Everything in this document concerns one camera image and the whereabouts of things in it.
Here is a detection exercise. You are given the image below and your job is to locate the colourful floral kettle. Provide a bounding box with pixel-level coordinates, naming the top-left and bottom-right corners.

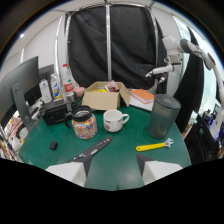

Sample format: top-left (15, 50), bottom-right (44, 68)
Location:
top-left (64, 105), bottom-right (99, 140)

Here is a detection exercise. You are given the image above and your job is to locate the small black block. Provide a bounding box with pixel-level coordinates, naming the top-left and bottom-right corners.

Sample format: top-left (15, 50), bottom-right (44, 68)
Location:
top-left (49, 140), bottom-right (59, 151)

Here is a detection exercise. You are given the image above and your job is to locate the grey lidded plastic bin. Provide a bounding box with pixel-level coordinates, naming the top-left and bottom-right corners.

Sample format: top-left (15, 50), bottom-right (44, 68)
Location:
top-left (146, 93), bottom-right (182, 140)

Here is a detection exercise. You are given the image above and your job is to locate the black equipment box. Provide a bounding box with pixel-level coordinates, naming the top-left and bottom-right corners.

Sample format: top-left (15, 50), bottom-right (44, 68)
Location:
top-left (42, 99), bottom-right (80, 126)

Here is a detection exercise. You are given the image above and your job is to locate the white ceramic mug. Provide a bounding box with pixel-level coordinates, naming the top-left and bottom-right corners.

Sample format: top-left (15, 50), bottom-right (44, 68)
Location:
top-left (102, 109), bottom-right (130, 133)

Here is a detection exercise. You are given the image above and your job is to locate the orange cover book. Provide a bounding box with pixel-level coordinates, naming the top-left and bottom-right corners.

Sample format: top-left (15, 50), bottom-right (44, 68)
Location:
top-left (128, 88), bottom-right (156, 112)

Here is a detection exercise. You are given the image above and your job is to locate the pink cup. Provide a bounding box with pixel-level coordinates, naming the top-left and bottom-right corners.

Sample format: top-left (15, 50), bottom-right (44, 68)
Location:
top-left (73, 86), bottom-right (86, 98)

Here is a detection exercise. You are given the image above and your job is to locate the open cardboard box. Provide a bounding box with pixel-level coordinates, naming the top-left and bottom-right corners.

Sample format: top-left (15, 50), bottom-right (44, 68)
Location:
top-left (81, 80), bottom-right (131, 111)

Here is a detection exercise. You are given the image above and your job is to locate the yellow label bottle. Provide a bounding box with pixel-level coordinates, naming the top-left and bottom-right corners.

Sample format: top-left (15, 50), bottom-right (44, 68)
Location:
top-left (50, 73), bottom-right (64, 102)

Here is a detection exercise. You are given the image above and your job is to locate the red label water bottle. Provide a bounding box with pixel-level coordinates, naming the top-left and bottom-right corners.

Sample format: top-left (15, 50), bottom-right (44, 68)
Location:
top-left (62, 63), bottom-right (76, 100)

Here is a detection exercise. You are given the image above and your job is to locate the dark computer monitor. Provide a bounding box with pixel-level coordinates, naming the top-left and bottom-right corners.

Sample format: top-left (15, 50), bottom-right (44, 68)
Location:
top-left (0, 55), bottom-right (42, 133)

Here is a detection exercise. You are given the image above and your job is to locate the black curtain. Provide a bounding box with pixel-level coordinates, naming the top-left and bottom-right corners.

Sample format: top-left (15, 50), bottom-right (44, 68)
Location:
top-left (67, 4), bottom-right (169, 95)

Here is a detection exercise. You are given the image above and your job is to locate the yellow handled adjustable wrench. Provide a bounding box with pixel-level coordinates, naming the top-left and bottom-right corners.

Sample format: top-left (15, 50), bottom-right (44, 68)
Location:
top-left (135, 137), bottom-right (175, 153)

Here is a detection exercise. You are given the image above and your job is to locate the metal frame pole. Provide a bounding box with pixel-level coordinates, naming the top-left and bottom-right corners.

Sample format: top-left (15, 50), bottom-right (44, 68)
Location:
top-left (105, 3), bottom-right (113, 82)

